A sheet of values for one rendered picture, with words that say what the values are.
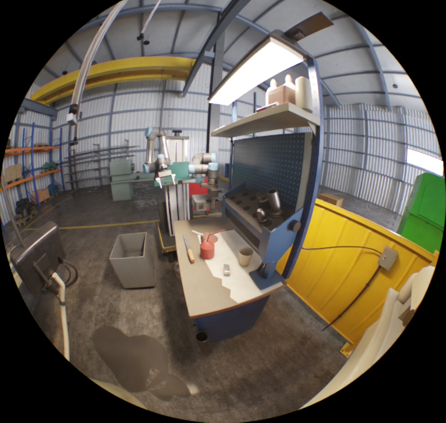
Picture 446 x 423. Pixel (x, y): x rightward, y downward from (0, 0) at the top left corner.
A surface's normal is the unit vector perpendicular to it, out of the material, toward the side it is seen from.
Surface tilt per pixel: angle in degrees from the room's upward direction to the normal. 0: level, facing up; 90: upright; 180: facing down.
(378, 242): 90
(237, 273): 0
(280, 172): 90
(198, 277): 0
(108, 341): 0
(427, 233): 90
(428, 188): 84
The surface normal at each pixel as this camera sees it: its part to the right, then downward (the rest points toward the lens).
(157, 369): 0.04, -0.95
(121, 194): 0.40, 0.30
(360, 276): -0.91, 0.08
